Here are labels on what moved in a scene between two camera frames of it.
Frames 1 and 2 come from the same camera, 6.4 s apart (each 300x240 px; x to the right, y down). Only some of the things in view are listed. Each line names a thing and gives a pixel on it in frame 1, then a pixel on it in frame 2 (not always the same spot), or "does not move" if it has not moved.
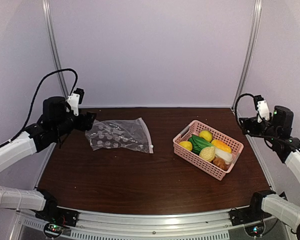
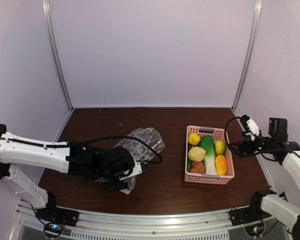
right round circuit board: x=255 y=230 does not move
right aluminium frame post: x=254 y=30 does not move
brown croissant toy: x=220 y=163 → x=198 y=167
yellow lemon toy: x=207 y=135 → x=194 y=138
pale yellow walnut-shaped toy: x=207 y=153 → x=197 y=154
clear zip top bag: x=133 y=134 → x=140 y=151
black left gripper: x=86 y=122 → x=113 y=186
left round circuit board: x=53 y=230 does not move
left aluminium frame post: x=45 y=5 does not move
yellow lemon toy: x=187 y=144 → x=220 y=147
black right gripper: x=247 y=121 → x=241 y=145
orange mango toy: x=221 y=145 → x=221 y=162
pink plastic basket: x=195 y=128 → x=219 y=135
